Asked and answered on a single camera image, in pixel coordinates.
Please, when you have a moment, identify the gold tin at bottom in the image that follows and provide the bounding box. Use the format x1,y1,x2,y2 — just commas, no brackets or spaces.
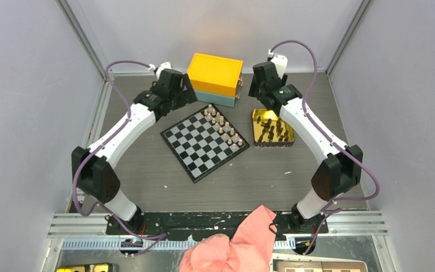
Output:
56,262,117,272

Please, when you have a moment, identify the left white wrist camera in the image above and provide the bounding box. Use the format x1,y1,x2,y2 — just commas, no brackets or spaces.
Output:
147,62,172,79

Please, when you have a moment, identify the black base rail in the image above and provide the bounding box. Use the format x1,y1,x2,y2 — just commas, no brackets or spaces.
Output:
123,211,323,241

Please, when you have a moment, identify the yellow and teal box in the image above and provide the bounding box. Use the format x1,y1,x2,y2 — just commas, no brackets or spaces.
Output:
187,53,244,108

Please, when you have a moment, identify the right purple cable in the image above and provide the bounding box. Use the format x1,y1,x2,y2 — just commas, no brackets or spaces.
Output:
268,40,381,256

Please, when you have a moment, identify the wooden chess board box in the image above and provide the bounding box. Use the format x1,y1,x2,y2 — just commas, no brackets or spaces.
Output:
275,261,368,272

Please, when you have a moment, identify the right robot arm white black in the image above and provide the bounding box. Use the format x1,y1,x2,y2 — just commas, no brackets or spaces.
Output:
249,61,363,233

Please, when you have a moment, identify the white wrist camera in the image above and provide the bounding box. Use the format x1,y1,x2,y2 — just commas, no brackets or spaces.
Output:
147,62,172,79
267,52,288,78

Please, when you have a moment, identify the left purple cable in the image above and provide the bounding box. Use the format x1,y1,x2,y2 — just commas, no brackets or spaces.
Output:
71,59,169,258

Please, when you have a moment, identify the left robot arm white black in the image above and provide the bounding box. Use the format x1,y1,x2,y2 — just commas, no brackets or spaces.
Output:
71,68,197,234

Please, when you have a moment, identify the black white chess board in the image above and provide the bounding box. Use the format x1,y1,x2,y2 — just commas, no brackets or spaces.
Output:
160,104,250,183

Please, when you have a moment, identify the gold tin tray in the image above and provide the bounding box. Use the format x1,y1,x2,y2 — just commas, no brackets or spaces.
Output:
251,109,296,148

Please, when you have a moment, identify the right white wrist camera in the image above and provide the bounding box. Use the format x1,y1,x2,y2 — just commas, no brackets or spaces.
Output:
267,52,288,78

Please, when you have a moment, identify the pink cloth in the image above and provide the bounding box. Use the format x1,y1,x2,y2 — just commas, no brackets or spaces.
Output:
179,205,276,271

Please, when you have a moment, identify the purple cable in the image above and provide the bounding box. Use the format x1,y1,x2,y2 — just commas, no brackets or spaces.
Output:
268,40,381,256
71,59,169,258

